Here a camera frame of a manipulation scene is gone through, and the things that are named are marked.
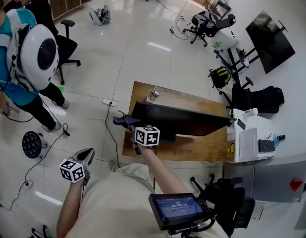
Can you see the red folded paper item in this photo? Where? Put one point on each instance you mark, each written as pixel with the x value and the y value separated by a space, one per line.
pixel 295 185

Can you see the white power strip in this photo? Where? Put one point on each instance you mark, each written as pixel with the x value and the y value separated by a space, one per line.
pixel 183 17
pixel 109 102

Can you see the operator in white shirt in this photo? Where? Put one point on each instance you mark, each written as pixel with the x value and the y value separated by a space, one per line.
pixel 113 202

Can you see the small white desk device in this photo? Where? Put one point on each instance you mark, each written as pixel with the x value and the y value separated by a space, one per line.
pixel 250 113

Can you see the black reclined office chair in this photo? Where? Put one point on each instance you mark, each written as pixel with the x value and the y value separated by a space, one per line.
pixel 264 99

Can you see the grey white bag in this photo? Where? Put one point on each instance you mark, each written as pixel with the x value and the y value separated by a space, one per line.
pixel 203 18

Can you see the blue plastic bag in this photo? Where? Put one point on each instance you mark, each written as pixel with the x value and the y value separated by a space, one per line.
pixel 276 141

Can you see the black phone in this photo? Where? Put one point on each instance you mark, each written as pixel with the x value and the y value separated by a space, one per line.
pixel 241 124

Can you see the grey partition panel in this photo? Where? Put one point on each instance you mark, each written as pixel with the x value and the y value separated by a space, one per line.
pixel 274 180

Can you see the large black television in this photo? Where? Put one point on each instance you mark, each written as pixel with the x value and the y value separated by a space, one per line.
pixel 269 41

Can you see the person's right forearm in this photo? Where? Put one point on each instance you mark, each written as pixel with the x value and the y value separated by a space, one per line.
pixel 160 170

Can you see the round black floor light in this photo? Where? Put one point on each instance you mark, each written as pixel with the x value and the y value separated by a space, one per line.
pixel 31 144

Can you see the blue-grey cloth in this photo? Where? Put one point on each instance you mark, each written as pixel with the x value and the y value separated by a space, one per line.
pixel 129 120

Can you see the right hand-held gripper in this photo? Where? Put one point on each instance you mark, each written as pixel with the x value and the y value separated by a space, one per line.
pixel 146 136

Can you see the black television stand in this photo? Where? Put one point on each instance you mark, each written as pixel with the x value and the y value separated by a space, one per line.
pixel 232 63

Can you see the black mesh office chair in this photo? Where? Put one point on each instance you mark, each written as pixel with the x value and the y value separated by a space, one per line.
pixel 222 25

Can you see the white rounded table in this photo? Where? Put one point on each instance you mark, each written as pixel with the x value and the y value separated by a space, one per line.
pixel 227 40

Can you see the person's left forearm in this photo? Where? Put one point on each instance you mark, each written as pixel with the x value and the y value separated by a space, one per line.
pixel 67 207

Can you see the black keyboard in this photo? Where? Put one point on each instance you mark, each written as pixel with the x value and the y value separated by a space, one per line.
pixel 266 145

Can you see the black computer monitor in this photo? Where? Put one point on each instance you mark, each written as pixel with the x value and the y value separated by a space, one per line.
pixel 182 123

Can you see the small green item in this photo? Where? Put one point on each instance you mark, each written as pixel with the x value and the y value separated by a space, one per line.
pixel 218 44

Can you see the glass jar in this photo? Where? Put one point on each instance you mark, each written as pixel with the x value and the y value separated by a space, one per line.
pixel 154 95

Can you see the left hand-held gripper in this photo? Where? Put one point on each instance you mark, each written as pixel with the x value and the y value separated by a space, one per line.
pixel 71 171

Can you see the black chest-mounted screen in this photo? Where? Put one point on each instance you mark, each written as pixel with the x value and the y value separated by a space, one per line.
pixel 179 207

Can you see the yellow black backpack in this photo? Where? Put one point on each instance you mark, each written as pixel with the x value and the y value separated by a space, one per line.
pixel 221 77

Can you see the small black desk item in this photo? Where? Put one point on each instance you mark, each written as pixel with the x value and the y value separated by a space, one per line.
pixel 281 137

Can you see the white dome backpack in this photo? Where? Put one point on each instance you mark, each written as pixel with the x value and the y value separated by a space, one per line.
pixel 31 46
pixel 101 15

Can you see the black frame desk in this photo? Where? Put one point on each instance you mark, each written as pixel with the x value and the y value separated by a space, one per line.
pixel 221 5

